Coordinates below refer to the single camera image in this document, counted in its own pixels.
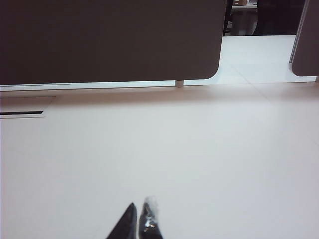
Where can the black plain right gripper left finger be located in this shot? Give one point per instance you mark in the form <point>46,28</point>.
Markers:
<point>125,225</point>

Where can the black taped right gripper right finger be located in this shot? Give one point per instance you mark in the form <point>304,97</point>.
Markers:
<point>149,221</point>

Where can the white divider support foot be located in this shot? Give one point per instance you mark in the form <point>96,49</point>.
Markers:
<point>179,83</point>

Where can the large grey-brown desk divider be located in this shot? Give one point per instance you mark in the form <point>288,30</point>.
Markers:
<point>109,39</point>

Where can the black office chair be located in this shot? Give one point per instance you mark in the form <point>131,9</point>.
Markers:
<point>276,18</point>

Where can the grey-brown divider with pale edge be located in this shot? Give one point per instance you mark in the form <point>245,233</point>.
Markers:
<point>306,39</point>

